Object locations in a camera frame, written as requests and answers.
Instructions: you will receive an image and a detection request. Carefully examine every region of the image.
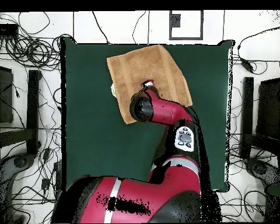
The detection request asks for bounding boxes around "coiled black cable bundle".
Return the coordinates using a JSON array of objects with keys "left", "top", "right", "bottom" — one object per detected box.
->
[{"left": 4, "top": 33, "right": 62, "bottom": 71}]

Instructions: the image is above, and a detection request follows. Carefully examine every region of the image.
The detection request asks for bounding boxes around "narrow black power strip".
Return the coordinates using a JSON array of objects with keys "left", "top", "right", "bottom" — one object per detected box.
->
[{"left": 52, "top": 160, "right": 64, "bottom": 195}]

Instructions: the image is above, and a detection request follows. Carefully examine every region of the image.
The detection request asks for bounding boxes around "orange terry towel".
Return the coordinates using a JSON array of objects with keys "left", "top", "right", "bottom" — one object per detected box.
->
[{"left": 106, "top": 44, "right": 193, "bottom": 125}]

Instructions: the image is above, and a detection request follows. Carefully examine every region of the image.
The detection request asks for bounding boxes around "dark green table cloth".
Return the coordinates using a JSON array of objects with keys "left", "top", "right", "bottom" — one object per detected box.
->
[{"left": 60, "top": 37, "right": 235, "bottom": 194}]

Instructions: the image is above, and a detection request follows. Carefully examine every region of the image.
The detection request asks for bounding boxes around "grey square frame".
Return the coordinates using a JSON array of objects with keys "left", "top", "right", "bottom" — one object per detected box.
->
[{"left": 169, "top": 10, "right": 204, "bottom": 41}]

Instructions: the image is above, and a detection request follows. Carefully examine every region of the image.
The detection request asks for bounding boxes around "black power adapter with cable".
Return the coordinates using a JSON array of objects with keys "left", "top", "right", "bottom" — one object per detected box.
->
[{"left": 235, "top": 19, "right": 280, "bottom": 74}]

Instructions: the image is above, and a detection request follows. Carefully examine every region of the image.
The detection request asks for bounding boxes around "black rectangular box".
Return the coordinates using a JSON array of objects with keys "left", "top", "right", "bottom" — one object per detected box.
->
[{"left": 0, "top": 23, "right": 19, "bottom": 36}]

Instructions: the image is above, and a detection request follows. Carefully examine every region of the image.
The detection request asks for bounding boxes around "black floor cable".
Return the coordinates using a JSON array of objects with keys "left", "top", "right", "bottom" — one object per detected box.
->
[
  {"left": 92, "top": 10, "right": 111, "bottom": 44},
  {"left": 132, "top": 10, "right": 147, "bottom": 44}
]

